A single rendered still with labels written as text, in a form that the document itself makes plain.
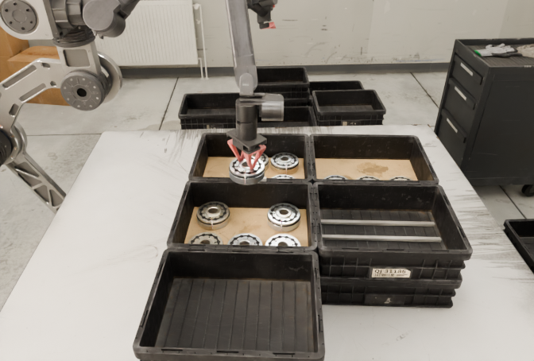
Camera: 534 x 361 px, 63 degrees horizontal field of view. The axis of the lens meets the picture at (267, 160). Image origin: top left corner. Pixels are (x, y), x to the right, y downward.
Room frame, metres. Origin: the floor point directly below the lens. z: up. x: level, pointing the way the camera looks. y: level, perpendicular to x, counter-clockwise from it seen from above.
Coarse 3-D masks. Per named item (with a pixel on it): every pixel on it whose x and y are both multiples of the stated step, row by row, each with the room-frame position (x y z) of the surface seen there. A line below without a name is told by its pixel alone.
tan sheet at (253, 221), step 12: (192, 216) 1.05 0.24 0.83; (240, 216) 1.05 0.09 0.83; (252, 216) 1.05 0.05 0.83; (264, 216) 1.05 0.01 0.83; (300, 216) 1.05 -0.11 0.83; (192, 228) 1.00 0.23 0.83; (228, 228) 0.99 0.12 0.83; (240, 228) 0.99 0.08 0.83; (252, 228) 0.99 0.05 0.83; (264, 228) 0.99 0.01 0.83; (300, 228) 0.99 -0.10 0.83; (228, 240) 0.94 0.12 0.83; (264, 240) 0.94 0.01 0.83; (300, 240) 0.94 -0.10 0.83
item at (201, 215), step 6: (204, 204) 1.07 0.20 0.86; (210, 204) 1.08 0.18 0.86; (216, 204) 1.08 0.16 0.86; (222, 204) 1.07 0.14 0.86; (198, 210) 1.05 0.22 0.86; (204, 210) 1.04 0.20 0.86; (222, 210) 1.04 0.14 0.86; (228, 210) 1.04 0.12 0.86; (198, 216) 1.02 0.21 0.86; (204, 216) 1.02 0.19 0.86; (210, 216) 1.01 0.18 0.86; (216, 216) 1.01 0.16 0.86; (222, 216) 1.02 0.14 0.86; (204, 222) 0.99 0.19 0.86; (210, 222) 0.99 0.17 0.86; (216, 222) 0.99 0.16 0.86
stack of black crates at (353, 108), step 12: (312, 96) 2.46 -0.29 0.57; (324, 96) 2.50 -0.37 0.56; (336, 96) 2.50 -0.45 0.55; (348, 96) 2.50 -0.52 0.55; (360, 96) 2.51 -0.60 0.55; (372, 96) 2.51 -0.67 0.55; (312, 108) 2.47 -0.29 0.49; (324, 108) 2.47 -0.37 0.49; (336, 108) 2.47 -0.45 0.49; (348, 108) 2.46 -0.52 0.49; (360, 108) 2.46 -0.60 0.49; (372, 108) 2.46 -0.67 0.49; (384, 108) 2.25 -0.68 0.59; (324, 120) 2.23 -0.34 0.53; (336, 120) 2.22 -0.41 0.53; (348, 120) 2.22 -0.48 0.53; (360, 120) 2.22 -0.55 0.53; (372, 120) 2.23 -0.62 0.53
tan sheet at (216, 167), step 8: (208, 160) 1.38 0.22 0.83; (216, 160) 1.38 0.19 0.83; (224, 160) 1.38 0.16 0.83; (232, 160) 1.38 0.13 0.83; (208, 168) 1.32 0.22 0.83; (216, 168) 1.32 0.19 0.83; (224, 168) 1.32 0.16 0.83; (208, 176) 1.27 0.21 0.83; (216, 176) 1.27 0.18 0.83; (224, 176) 1.27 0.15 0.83; (272, 176) 1.27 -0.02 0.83; (296, 176) 1.27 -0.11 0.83
